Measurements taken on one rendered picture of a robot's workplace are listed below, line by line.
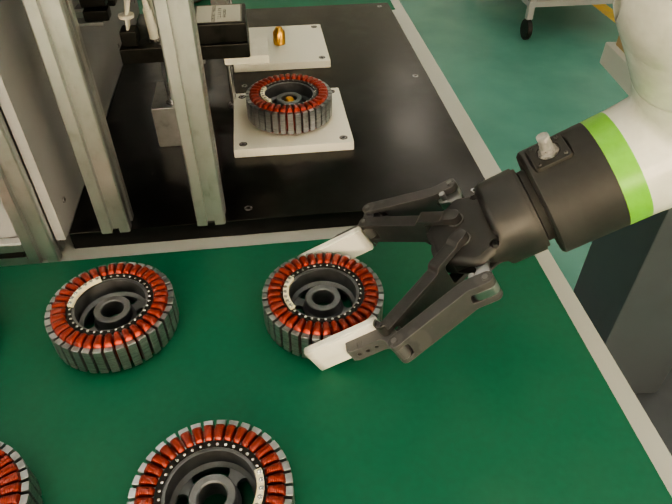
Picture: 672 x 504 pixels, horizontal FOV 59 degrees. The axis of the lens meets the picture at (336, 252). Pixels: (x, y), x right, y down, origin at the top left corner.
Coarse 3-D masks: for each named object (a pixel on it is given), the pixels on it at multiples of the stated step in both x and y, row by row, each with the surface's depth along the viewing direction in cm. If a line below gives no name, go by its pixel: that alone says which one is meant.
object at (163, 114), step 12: (156, 84) 77; (156, 96) 74; (156, 108) 72; (168, 108) 72; (156, 120) 73; (168, 120) 73; (156, 132) 74; (168, 132) 74; (168, 144) 75; (180, 144) 75
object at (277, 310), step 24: (288, 264) 57; (312, 264) 57; (336, 264) 57; (360, 264) 57; (264, 288) 55; (288, 288) 54; (312, 288) 56; (336, 288) 57; (360, 288) 54; (264, 312) 54; (288, 312) 52; (312, 312) 54; (336, 312) 55; (360, 312) 52; (288, 336) 51; (312, 336) 51
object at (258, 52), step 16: (208, 16) 68; (224, 16) 68; (240, 16) 68; (144, 32) 71; (208, 32) 67; (224, 32) 67; (240, 32) 68; (128, 48) 67; (144, 48) 67; (160, 48) 67; (208, 48) 68; (224, 48) 68; (240, 48) 68; (256, 48) 71
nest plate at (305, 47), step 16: (256, 32) 100; (272, 32) 100; (288, 32) 100; (304, 32) 100; (320, 32) 100; (272, 48) 95; (288, 48) 95; (304, 48) 95; (320, 48) 95; (240, 64) 91; (256, 64) 91; (272, 64) 91; (288, 64) 92; (304, 64) 92; (320, 64) 92
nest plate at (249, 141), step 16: (240, 96) 83; (336, 96) 83; (240, 112) 80; (336, 112) 80; (240, 128) 77; (256, 128) 77; (320, 128) 77; (336, 128) 77; (240, 144) 74; (256, 144) 74; (272, 144) 74; (288, 144) 74; (304, 144) 74; (320, 144) 74; (336, 144) 74; (352, 144) 74
